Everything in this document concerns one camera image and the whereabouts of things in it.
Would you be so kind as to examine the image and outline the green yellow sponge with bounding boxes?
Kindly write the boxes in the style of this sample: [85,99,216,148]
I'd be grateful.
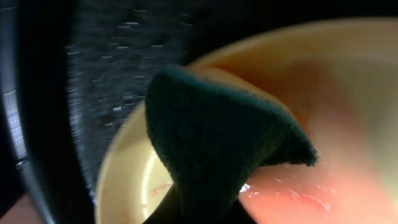
[144,67,318,223]

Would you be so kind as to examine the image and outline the yellow plate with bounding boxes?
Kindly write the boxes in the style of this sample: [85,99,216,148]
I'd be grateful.
[95,17,397,223]

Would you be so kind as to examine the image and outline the round black tray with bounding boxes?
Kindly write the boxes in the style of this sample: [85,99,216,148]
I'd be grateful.
[1,0,397,223]

